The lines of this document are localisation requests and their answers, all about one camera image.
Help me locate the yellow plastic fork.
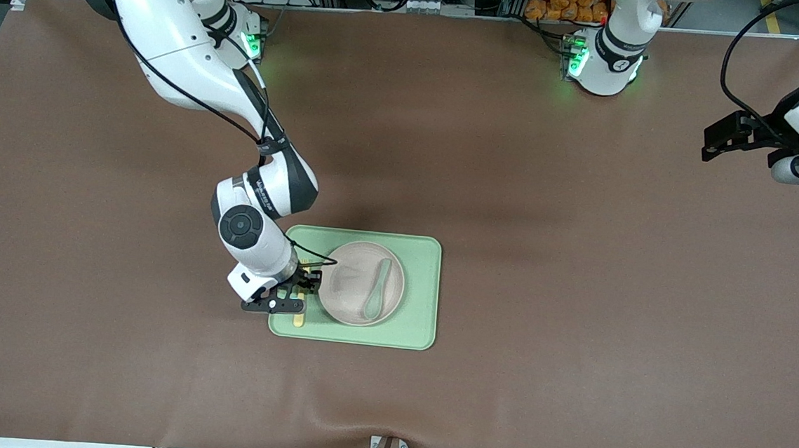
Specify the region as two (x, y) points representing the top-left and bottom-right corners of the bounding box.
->
(292, 259), (311, 329)

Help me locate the beige round plate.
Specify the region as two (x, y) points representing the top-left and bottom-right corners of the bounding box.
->
(314, 238), (408, 329)

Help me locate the teal green plastic spoon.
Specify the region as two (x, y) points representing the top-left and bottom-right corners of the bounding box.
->
(363, 256), (394, 322)

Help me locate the light green plastic tray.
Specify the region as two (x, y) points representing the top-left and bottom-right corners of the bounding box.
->
(267, 223), (444, 352)

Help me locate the brown table mat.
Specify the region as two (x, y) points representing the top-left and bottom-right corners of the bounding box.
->
(0, 0), (799, 448)

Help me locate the bag of orange items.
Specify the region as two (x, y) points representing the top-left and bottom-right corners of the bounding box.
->
(524, 0), (613, 26)

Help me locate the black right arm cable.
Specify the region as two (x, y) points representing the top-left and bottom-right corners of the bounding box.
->
(94, 0), (357, 271)

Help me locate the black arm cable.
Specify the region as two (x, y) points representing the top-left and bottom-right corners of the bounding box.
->
(94, 0), (357, 271)
(717, 0), (799, 135)

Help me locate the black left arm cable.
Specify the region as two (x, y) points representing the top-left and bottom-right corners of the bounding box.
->
(717, 0), (799, 135)

